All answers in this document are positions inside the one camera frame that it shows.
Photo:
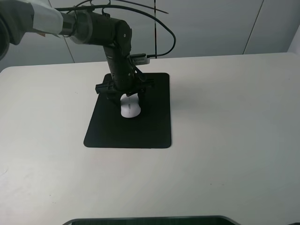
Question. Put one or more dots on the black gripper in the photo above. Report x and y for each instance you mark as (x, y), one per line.
(126, 79)

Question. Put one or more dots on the white wireless computer mouse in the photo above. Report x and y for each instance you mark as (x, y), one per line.
(129, 106)

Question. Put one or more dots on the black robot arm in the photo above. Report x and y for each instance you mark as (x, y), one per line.
(84, 27)

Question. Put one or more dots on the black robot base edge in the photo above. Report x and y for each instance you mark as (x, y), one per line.
(182, 220)

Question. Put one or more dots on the black rectangular mouse pad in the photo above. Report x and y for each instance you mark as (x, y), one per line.
(151, 129)

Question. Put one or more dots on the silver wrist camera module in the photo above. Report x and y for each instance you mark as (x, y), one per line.
(139, 59)

